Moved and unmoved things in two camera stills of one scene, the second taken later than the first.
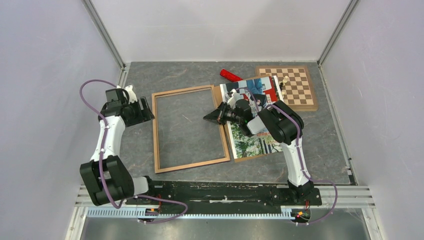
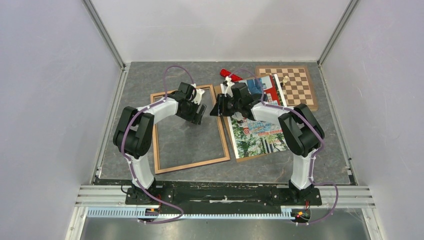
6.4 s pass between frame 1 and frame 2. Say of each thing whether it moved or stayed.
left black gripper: moved
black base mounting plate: stayed
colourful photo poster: stayed
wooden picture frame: stayed
